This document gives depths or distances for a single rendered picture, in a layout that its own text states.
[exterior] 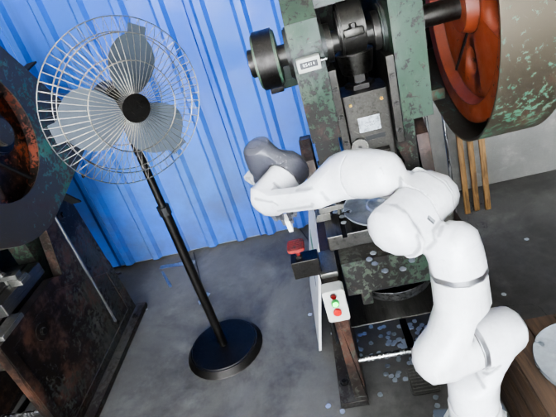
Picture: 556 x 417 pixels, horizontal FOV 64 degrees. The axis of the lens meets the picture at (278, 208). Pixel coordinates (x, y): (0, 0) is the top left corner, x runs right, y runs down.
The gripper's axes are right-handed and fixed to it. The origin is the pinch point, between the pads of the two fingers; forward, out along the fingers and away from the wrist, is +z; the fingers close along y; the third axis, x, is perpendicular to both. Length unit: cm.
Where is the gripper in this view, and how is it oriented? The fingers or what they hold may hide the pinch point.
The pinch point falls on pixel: (288, 222)
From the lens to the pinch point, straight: 148.7
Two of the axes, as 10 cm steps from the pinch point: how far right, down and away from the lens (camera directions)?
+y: 9.6, -2.3, -1.4
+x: -1.0, -7.9, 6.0
